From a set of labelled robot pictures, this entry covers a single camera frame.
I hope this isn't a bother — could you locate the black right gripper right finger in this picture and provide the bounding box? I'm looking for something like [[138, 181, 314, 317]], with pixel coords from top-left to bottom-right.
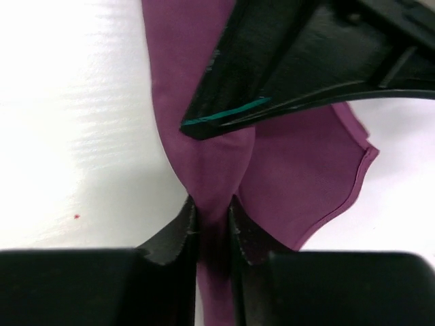
[[228, 198, 434, 326]]

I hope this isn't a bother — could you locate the purple cloth napkin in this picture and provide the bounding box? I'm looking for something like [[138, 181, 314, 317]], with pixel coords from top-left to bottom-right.
[[142, 1, 378, 325]]

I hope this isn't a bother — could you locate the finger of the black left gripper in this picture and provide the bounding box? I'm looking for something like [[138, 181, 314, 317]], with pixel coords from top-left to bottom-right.
[[180, 0, 434, 140]]

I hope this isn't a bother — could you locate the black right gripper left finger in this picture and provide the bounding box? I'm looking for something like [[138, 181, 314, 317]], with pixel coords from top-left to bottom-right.
[[1, 199, 198, 326]]

